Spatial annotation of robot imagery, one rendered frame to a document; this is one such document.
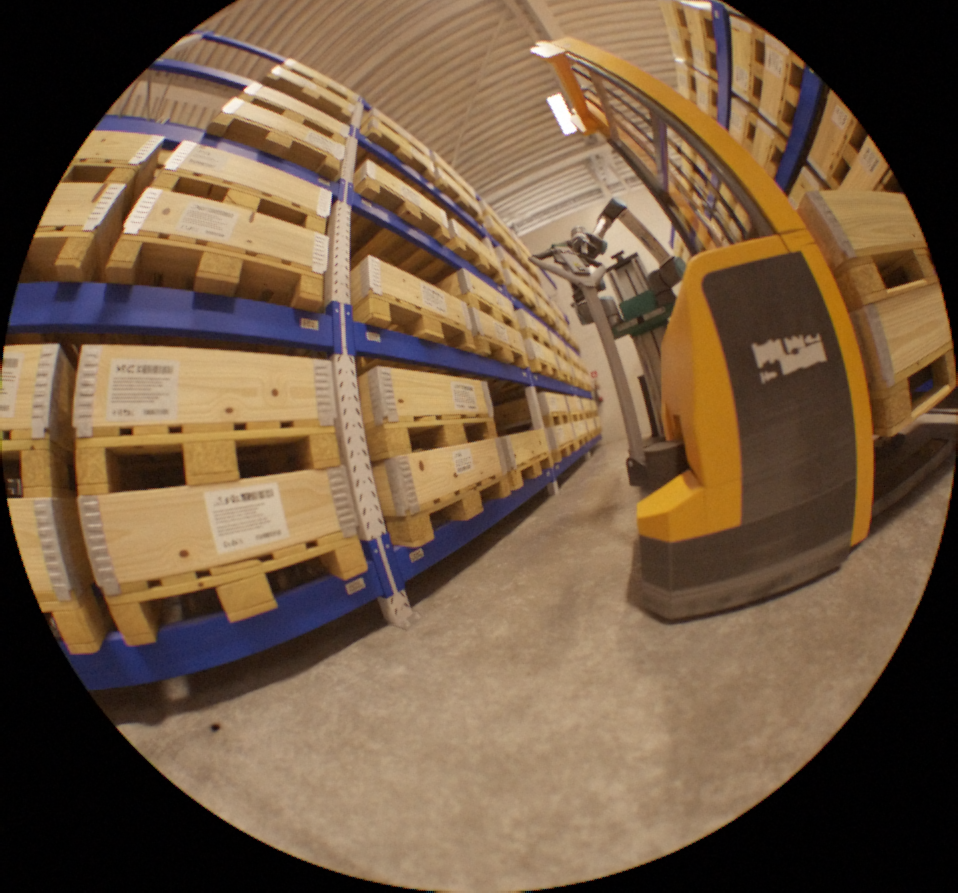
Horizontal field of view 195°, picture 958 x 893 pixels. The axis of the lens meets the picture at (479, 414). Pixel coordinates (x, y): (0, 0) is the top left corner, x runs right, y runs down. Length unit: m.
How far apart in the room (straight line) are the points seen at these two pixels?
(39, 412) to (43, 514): 0.21
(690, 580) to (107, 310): 1.64
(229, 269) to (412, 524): 1.05
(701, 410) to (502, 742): 0.79
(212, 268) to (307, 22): 6.81
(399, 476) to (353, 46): 7.37
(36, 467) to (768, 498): 1.59
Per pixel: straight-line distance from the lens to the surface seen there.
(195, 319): 0.97
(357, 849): 0.67
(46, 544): 0.90
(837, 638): 0.86
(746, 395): 0.69
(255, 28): 7.68
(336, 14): 7.40
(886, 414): 1.03
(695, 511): 0.70
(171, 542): 0.79
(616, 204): 2.16
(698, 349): 0.67
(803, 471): 0.80
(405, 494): 1.02
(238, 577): 0.81
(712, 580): 0.80
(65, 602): 0.92
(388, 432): 1.02
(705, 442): 0.66
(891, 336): 1.08
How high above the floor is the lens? 0.59
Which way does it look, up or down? 7 degrees up
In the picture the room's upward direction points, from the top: 13 degrees counter-clockwise
